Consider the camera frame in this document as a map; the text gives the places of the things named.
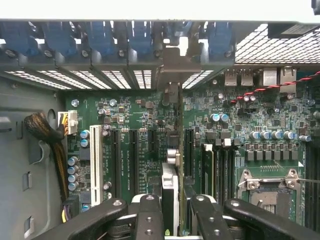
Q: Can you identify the CPU socket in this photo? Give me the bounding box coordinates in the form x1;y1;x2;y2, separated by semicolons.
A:
236;168;305;226

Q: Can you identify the white PCI slot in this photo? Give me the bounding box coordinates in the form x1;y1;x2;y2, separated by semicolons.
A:
89;124;103;207

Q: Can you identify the short black expansion slot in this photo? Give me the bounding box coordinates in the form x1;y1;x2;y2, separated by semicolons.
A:
148;129;159;154

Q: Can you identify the metal locking lever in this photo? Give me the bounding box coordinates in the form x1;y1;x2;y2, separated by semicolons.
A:
296;177;320;185

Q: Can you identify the green motherboard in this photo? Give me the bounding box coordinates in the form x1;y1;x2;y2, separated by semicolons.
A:
63;69;320;233

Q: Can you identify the open black PC case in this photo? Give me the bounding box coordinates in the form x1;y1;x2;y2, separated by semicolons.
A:
0;18;320;240

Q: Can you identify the braided power cable bundle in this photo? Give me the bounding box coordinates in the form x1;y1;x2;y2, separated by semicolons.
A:
23;109;78;223

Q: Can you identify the red black twisted wire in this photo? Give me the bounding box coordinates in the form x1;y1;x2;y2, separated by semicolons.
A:
229;72;320;105

